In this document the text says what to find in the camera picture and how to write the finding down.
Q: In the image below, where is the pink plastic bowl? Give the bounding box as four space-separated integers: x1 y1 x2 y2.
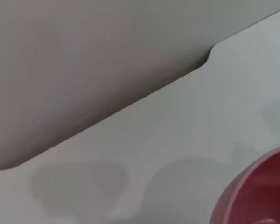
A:
209 144 280 224

